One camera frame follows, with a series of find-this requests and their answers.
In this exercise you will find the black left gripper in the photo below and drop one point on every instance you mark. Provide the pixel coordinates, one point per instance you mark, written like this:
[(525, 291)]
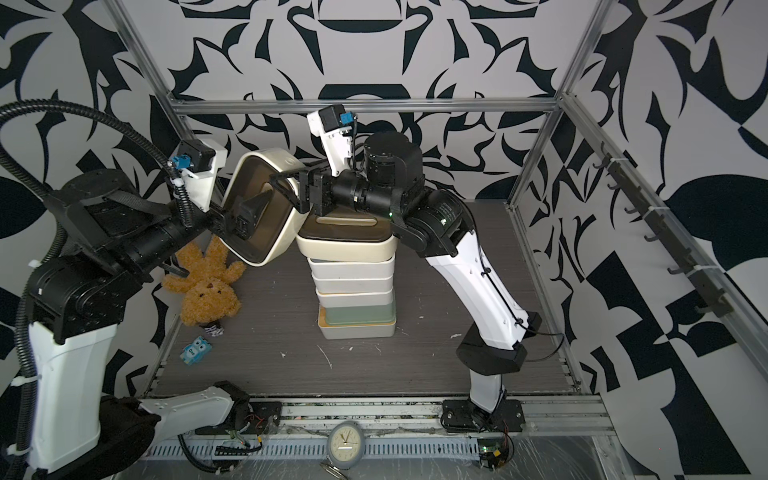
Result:
[(246, 220)]

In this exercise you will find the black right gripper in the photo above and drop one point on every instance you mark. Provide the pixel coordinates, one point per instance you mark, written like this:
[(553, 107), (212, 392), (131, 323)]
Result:
[(312, 176)]

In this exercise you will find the cream box dark clear lid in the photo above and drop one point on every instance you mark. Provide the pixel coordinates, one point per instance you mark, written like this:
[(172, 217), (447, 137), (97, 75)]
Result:
[(265, 222)]

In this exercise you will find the white box bamboo lid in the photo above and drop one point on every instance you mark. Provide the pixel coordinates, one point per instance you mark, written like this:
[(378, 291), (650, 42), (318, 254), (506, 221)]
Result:
[(353, 285), (353, 331), (359, 299)]

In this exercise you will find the white box grey lid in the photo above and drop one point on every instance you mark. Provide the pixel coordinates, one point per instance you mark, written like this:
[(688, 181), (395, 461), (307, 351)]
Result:
[(338, 270)]

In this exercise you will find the green tissue box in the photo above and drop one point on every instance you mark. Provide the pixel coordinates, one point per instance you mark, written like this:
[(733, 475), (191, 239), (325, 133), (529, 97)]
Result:
[(360, 315)]

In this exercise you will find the white box bamboo lid front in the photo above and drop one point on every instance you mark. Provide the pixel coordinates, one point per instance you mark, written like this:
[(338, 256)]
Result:
[(353, 331)]

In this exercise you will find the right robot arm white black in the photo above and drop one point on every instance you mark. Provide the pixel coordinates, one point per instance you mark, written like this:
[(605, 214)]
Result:
[(440, 228)]

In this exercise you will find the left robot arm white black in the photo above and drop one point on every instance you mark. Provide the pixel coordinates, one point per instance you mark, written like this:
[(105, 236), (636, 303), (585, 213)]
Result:
[(68, 427)]

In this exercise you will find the brown plush bunny toy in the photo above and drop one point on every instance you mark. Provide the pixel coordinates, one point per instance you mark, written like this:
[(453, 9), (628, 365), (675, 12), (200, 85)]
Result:
[(208, 295)]

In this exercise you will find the small zebra striped toy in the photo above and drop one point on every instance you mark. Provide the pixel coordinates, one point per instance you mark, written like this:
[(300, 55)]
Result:
[(213, 329)]

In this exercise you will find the blue owl toy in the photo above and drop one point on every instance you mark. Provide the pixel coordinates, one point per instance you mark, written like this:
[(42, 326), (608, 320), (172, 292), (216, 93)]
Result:
[(195, 351)]

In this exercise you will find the round analog clock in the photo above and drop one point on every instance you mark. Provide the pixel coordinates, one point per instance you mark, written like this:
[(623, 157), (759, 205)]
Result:
[(346, 445)]

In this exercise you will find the green circuit board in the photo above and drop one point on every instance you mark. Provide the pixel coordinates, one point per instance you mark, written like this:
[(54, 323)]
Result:
[(493, 453)]

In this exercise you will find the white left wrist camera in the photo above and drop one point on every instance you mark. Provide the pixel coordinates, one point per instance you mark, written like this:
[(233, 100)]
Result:
[(198, 161)]

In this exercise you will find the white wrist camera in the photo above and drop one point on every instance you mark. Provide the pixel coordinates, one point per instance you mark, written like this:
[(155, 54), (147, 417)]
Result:
[(198, 161), (334, 126)]

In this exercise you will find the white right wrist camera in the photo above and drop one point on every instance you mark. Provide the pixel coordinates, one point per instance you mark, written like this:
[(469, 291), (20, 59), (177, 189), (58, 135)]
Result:
[(334, 126)]

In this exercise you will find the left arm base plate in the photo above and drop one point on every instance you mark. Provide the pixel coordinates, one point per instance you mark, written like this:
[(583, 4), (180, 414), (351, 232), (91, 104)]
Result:
[(259, 417)]

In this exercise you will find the white slotted cable duct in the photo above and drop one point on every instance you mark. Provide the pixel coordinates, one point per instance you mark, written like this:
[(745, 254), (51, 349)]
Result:
[(458, 448)]

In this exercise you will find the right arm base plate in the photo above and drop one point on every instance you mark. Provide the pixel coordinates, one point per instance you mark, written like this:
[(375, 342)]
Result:
[(462, 416)]

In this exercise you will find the black wall hook rack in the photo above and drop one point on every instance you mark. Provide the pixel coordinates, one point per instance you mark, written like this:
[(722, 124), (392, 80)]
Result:
[(667, 230)]

